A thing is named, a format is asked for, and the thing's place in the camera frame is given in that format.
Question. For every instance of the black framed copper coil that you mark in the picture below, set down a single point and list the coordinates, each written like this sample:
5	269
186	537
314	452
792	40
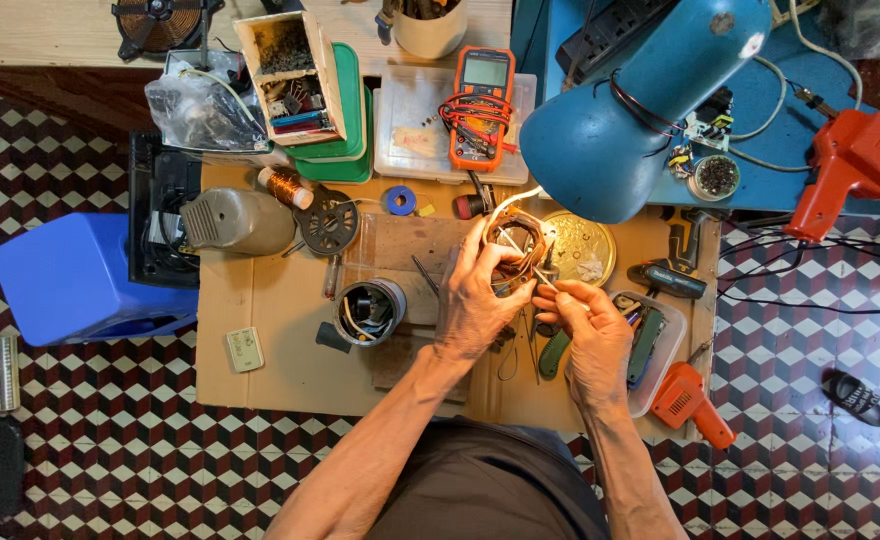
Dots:
159	22

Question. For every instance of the cardboard box of parts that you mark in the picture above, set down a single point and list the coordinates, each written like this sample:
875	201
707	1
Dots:
294	82

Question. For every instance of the blue tape roll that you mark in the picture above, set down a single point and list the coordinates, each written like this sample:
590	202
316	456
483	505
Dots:
401	201

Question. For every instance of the white remote control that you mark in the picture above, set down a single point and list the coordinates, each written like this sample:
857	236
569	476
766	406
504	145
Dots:
245	349

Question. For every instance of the white crumpled tissue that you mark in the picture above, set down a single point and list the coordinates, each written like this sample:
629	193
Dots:
588	268

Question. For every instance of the round tin of screws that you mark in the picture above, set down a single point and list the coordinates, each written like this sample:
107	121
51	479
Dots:
714	178

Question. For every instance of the small circuit board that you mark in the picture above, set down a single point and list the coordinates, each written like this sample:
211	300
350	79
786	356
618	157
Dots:
710	124

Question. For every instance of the black power strip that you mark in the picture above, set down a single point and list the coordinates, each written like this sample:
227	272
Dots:
605	37

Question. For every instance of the black round motor cover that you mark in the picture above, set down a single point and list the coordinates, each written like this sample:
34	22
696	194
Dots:
329	223

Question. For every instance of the clear plastic parts box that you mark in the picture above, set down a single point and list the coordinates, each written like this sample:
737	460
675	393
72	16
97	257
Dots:
410	150

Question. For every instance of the black crate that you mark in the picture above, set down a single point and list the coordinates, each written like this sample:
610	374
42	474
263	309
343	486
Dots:
155	210

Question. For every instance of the white insulating sleeve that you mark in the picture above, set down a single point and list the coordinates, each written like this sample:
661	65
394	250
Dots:
546	280

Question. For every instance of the gold round tin lid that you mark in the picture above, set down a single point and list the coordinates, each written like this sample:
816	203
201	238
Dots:
586	240

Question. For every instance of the orange digital multimeter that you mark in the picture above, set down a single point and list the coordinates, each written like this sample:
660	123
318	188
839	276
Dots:
483	90

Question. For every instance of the green plastic containers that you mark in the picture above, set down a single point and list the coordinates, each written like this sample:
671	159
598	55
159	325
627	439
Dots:
354	112

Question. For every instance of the thin black awl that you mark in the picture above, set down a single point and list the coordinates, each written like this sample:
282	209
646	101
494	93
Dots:
425	274

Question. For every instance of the blue desk lamp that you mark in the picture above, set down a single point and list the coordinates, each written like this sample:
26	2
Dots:
627	112

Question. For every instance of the worn wooden board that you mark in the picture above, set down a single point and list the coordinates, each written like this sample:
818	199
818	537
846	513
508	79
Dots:
410	240

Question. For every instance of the metal can with parts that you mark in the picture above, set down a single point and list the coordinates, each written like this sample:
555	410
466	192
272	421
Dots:
369	311

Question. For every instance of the person's left hand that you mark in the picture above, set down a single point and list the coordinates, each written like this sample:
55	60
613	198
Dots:
470	307

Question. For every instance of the clear plastic tool container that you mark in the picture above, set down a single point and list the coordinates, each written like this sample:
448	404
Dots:
661	337

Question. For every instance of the person's dark shorts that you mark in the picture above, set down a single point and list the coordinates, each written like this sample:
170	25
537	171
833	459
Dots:
485	487

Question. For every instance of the grey motor housing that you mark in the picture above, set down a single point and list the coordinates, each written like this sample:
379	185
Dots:
237	221

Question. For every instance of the beige cup with tools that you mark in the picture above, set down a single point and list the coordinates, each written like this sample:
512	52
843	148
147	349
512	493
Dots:
431	34

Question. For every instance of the orange glue gun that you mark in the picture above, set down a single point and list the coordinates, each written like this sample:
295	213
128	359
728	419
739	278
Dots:
684	397

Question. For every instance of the copper wound motor stator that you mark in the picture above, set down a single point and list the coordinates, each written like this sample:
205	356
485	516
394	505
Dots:
519	234

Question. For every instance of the person's right hand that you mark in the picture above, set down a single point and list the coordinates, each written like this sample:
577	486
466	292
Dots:
597	345

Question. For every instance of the clear plastic bag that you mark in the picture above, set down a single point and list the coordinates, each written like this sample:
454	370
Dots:
192	112

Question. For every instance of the red soldering gun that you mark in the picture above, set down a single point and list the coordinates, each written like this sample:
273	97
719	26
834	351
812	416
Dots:
852	165

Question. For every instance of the grey plastic bag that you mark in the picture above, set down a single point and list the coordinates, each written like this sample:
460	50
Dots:
871	26

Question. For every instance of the blue plastic stool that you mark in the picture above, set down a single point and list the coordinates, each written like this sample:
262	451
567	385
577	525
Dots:
72	277

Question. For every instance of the brown cardboard sheet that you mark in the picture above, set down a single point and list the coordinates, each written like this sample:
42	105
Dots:
275	300

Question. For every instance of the black sandal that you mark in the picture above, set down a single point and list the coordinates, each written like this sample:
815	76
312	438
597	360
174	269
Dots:
856	397

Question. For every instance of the blue table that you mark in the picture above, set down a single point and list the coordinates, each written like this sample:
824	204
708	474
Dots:
785	112

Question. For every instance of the red and black tool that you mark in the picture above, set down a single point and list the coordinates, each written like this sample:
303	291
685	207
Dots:
470	206

